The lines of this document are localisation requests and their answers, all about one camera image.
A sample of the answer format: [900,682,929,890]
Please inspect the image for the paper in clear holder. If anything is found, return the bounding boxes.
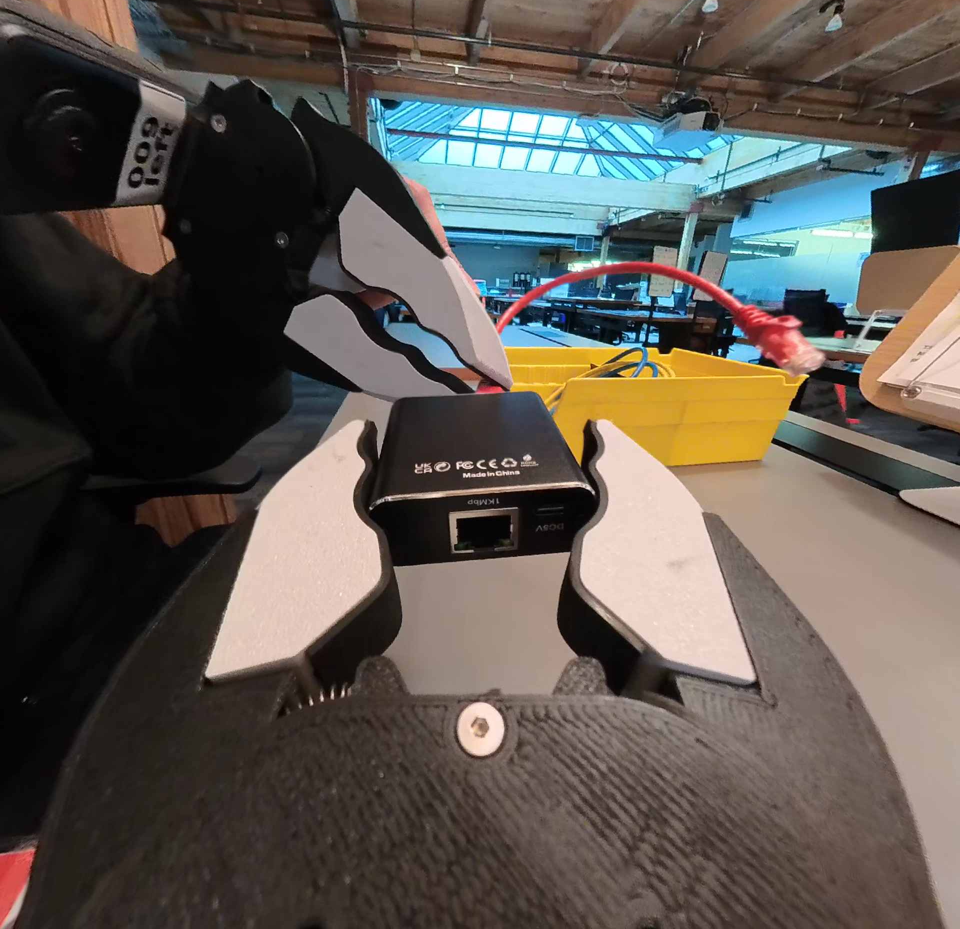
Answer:
[877,310,960,401]

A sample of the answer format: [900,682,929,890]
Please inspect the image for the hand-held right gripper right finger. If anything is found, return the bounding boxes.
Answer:
[558,419,759,696]

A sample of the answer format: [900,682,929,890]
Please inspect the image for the black office chair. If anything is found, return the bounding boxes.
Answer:
[783,287,849,339]

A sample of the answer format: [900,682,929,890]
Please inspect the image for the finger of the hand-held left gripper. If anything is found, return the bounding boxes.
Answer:
[291,96,516,392]
[283,293,477,401]

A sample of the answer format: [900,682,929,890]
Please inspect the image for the white flat object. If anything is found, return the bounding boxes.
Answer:
[898,485,960,527]

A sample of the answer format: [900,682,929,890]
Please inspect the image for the black monitor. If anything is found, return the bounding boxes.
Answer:
[870,184,960,255]

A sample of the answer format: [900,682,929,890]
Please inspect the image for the ceiling projector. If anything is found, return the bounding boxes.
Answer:
[651,107,723,152]

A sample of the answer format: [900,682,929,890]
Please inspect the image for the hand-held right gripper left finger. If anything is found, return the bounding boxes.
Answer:
[204,420,403,683]

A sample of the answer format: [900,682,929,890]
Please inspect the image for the red ethernet cable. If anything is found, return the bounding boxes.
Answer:
[480,263,826,390]

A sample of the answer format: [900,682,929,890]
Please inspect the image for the yellow plastic bin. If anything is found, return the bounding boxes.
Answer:
[501,346,810,467]

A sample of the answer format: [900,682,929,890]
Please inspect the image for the wooden display stand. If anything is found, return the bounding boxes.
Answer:
[858,275,960,431]

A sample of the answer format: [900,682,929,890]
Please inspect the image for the blue ethernet cable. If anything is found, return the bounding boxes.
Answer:
[543,346,680,413]

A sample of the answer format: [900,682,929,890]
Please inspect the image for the background office desks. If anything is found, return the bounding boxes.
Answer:
[480,269,751,345]

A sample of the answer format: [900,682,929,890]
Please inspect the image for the person's left hand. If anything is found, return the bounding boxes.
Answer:
[405,177,457,261]

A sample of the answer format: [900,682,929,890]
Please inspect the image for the black network adapter box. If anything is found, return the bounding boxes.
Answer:
[367,391,599,568]

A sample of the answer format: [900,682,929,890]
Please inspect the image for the wooden divider panel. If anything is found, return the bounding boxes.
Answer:
[856,245,960,317]

